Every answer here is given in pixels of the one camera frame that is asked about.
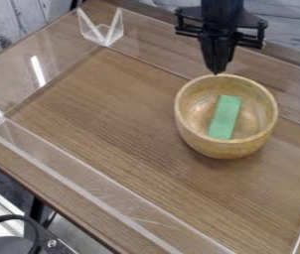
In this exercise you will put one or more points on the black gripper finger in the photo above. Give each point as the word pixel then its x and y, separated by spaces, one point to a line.
pixel 208 46
pixel 225 50

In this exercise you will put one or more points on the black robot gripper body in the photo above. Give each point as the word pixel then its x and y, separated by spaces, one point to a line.
pixel 221 18

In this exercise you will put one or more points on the brown wooden bowl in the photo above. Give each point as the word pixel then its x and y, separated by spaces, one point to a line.
pixel 195 106

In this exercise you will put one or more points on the green rectangular block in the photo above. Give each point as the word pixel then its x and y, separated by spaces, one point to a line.
pixel 225 116

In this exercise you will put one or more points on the black table leg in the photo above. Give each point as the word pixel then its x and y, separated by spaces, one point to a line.
pixel 37 210

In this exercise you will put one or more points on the black chair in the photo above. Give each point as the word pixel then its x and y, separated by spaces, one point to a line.
pixel 42 243

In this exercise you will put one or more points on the clear acrylic corner bracket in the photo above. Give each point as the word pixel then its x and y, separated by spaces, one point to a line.
pixel 101 34

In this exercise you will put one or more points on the clear acrylic tray wall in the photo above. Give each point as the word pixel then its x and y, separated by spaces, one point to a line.
pixel 89 140

